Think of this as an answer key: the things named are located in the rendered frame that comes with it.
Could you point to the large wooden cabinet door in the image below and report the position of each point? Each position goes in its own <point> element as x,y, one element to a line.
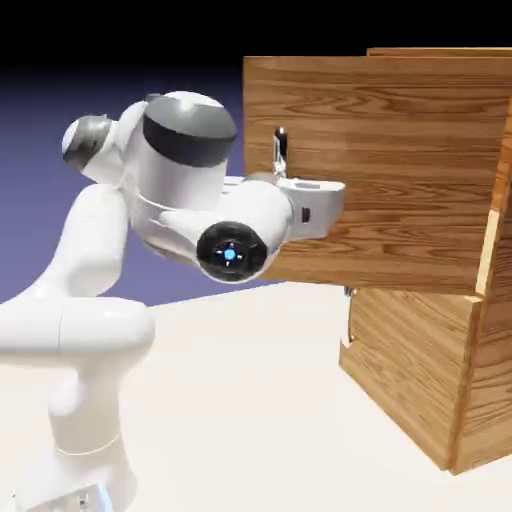
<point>380,120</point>

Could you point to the light wooden cabinet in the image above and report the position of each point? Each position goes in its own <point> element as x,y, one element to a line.
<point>492,380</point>

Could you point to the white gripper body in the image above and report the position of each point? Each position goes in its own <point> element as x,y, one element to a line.
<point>316,188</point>

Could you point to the small wooden cabinet door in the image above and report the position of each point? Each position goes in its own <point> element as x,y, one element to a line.
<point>400,360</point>

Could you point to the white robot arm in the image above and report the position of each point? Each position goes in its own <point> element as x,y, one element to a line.
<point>100,328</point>

